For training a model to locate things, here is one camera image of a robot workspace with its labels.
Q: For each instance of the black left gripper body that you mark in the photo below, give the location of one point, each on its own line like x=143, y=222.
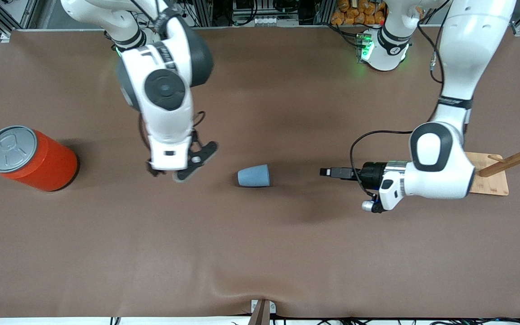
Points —
x=370, y=174

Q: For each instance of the blue plastic cup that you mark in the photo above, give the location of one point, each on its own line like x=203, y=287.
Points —
x=254, y=176

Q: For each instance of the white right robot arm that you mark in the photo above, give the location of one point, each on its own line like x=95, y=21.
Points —
x=169, y=122

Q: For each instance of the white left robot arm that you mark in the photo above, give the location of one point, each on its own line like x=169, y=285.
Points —
x=440, y=167

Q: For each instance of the brown table mat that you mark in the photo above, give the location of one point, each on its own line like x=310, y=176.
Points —
x=260, y=234

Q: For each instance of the orange can with grey lid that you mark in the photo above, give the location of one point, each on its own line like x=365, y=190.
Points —
x=48, y=164

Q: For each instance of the wooden mug tree stand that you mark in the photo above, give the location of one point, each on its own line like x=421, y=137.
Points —
x=490, y=183

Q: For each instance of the white power strip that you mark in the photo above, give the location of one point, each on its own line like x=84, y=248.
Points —
x=264, y=20

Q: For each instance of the orange snack packets pile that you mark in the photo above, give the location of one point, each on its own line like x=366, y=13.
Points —
x=359, y=11

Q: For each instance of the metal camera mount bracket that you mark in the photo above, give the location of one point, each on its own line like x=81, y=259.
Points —
x=263, y=311

